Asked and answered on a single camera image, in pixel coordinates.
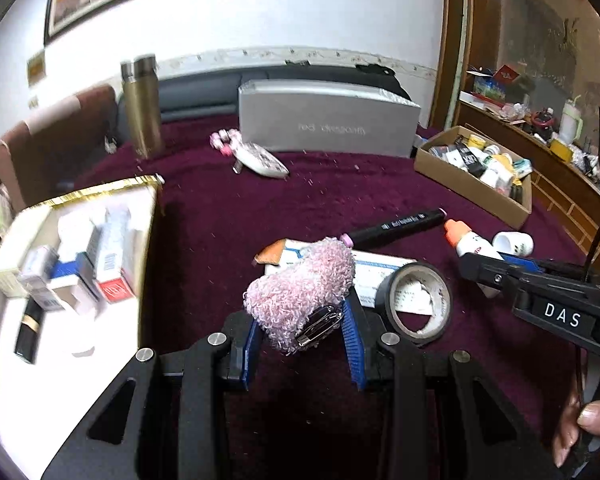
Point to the black bag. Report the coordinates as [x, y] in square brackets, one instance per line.
[385, 80]

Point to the pink fluffy heart brooch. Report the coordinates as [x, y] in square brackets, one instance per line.
[300, 290]

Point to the white patterned key fob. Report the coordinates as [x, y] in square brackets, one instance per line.
[262, 160]

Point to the white glue bottle orange cap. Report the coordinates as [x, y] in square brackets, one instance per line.
[472, 245]

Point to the black and gold lipstick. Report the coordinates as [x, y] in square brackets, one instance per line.
[27, 330]

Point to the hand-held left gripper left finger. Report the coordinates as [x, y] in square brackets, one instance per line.
[250, 355]

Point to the gold-edged white cardboard box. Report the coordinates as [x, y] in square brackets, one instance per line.
[10, 410]

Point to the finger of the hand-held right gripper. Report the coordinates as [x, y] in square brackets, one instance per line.
[522, 262]
[485, 272]

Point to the grey and orange small box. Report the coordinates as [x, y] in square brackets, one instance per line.
[37, 270]

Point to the white charger plug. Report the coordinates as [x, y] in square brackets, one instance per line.
[111, 144]

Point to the black tape roll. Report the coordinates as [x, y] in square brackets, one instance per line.
[387, 300]

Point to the blue and white small box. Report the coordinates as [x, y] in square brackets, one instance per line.
[72, 285]

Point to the brown and pink armchair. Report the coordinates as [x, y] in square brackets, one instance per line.
[45, 145]

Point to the grey shoe box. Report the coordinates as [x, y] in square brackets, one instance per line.
[325, 120]

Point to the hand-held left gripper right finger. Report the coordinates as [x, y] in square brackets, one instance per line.
[354, 345]

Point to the gold thermos bottle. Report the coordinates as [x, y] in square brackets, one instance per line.
[141, 110]

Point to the wooden sideboard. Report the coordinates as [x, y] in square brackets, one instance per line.
[545, 160]

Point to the gold wall plaque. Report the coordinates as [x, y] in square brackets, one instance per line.
[35, 67]

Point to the white tumbler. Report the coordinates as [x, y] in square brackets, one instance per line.
[572, 122]

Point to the red and white small box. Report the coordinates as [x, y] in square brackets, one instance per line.
[115, 280]

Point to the black marker pen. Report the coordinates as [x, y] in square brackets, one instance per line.
[395, 225]

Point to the group of small bottles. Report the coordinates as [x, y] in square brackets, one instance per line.
[485, 165]

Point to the silver key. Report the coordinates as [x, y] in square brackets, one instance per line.
[237, 166]

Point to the small white plastic bottle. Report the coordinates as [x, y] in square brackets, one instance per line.
[512, 242]

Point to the black leather sofa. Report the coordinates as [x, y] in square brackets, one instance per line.
[200, 95]

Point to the green and white medicine box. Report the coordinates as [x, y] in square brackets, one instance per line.
[5, 280]

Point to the wooden door frame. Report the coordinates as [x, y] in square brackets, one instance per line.
[460, 45]

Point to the brown cardboard box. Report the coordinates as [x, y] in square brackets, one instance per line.
[480, 195]

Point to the orange and white medicine box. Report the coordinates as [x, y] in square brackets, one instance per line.
[375, 270]

